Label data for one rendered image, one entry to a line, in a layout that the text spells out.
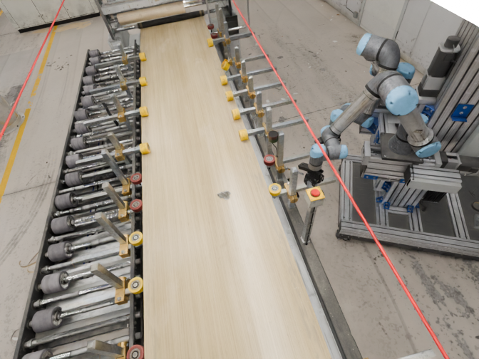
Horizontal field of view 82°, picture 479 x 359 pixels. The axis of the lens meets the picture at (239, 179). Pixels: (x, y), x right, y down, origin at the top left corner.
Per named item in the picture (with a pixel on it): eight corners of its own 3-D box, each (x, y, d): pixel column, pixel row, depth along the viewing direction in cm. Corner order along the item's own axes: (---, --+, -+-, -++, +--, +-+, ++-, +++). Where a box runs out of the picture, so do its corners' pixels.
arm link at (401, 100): (431, 132, 151) (399, 68, 118) (446, 152, 141) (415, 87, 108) (408, 144, 157) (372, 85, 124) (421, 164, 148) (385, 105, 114)
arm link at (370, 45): (390, 84, 192) (376, 58, 148) (370, 76, 199) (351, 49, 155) (400, 67, 188) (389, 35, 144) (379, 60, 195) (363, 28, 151)
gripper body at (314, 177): (313, 188, 160) (316, 175, 150) (303, 179, 165) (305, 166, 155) (323, 181, 162) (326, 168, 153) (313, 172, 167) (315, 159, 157)
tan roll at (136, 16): (225, 1, 345) (224, -9, 335) (227, 6, 337) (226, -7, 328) (112, 25, 335) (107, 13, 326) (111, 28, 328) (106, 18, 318)
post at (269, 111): (270, 154, 220) (270, 105, 183) (271, 157, 218) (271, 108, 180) (266, 155, 220) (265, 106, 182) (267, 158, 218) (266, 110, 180)
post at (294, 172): (291, 209, 194) (296, 165, 156) (293, 213, 192) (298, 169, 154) (286, 210, 194) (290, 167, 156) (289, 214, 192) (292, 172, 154)
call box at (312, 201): (316, 194, 139) (318, 185, 133) (323, 206, 135) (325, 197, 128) (304, 198, 138) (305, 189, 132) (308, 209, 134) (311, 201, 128)
